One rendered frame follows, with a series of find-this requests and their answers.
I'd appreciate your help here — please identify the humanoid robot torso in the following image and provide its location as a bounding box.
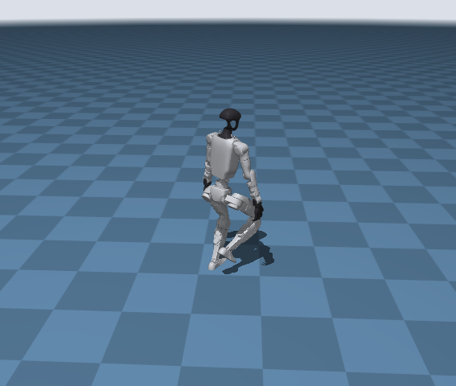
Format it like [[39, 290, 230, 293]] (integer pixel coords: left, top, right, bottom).
[[210, 130, 240, 205]]

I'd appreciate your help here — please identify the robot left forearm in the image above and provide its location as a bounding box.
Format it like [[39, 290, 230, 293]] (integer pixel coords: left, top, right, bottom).
[[203, 159, 213, 183]]

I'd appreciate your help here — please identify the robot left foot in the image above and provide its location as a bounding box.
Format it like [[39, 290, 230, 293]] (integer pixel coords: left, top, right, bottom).
[[207, 257, 226, 270]]

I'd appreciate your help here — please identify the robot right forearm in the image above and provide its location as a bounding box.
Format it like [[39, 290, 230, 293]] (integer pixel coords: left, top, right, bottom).
[[247, 170, 261, 204]]

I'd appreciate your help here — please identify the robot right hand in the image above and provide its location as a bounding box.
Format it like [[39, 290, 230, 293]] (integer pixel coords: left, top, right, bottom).
[[252, 199, 264, 221]]

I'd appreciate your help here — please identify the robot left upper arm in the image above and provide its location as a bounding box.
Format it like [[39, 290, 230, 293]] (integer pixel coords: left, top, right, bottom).
[[206, 132, 216, 163]]

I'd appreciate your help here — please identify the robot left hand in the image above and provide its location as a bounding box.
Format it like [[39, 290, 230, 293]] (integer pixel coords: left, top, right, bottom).
[[203, 178, 212, 191]]

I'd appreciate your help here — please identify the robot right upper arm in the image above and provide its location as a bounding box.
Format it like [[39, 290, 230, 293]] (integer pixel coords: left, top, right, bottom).
[[233, 142, 251, 180]]

